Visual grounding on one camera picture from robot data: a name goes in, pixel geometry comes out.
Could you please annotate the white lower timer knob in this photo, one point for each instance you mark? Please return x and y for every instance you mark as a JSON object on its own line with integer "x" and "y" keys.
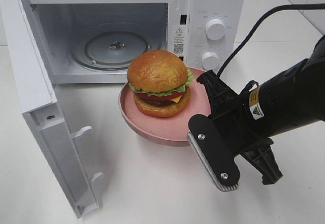
{"x": 210, "y": 61}

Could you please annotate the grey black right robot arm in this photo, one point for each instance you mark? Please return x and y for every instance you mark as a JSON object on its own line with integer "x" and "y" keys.
{"x": 291, "y": 99}

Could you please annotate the white upper power knob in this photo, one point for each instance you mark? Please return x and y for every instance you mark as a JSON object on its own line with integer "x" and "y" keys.
{"x": 215, "y": 28}

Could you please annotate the pink round plate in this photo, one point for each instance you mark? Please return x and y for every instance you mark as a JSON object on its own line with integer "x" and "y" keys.
{"x": 171, "y": 131}

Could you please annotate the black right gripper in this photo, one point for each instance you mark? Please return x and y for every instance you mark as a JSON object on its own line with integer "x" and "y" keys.
{"x": 228, "y": 134}

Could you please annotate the burger with lettuce and cheese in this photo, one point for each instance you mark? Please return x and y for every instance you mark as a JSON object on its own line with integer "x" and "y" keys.
{"x": 160, "y": 82}

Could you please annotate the white microwave door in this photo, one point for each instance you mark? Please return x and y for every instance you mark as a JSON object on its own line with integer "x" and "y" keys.
{"x": 41, "y": 109}

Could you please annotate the white microwave oven body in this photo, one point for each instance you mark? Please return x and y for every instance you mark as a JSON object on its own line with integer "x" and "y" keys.
{"x": 184, "y": 19}

